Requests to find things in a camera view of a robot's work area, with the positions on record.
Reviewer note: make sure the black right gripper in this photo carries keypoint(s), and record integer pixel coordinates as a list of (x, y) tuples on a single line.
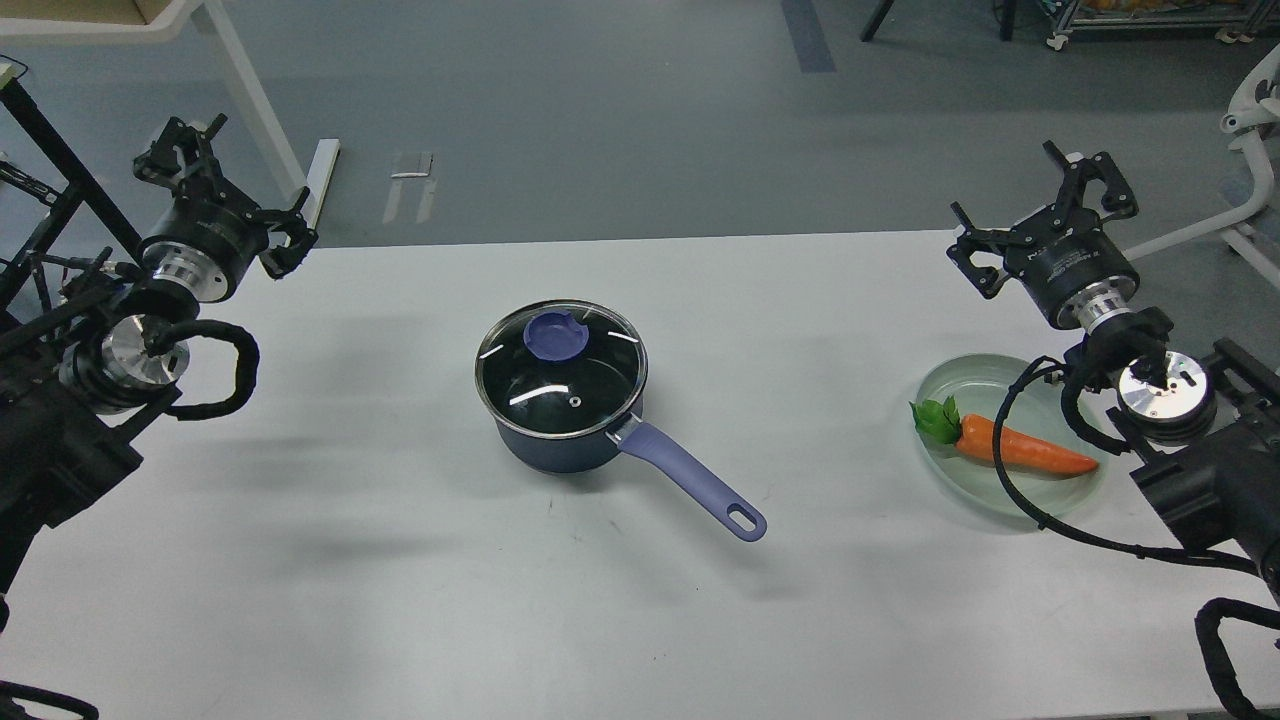
[(1075, 268)]

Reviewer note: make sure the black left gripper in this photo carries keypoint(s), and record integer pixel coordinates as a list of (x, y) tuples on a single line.
[(199, 243)]

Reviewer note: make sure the glass lid with blue knob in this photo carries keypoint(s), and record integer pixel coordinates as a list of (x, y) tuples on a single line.
[(560, 369)]

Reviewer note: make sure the blue saucepan with handle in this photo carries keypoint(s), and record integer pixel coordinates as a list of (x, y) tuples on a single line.
[(633, 435)]

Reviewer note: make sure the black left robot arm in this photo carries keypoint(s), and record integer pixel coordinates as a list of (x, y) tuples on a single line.
[(117, 345)]

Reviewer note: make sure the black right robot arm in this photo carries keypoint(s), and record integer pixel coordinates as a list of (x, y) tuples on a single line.
[(1203, 428)]

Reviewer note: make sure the pale green glass plate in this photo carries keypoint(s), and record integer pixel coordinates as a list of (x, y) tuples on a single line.
[(979, 383)]

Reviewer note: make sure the black metal stand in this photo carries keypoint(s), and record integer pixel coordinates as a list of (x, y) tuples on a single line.
[(50, 190)]

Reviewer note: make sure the orange toy carrot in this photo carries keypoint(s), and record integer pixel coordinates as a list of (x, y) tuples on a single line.
[(973, 435)]

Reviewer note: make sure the white office chair base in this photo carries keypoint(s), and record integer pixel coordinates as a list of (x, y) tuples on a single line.
[(1250, 189)]

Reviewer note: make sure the metal wheeled cart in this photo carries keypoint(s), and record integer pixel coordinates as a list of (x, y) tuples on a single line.
[(1230, 21)]

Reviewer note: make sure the white table frame leg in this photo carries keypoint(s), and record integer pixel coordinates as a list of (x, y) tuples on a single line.
[(101, 23)]

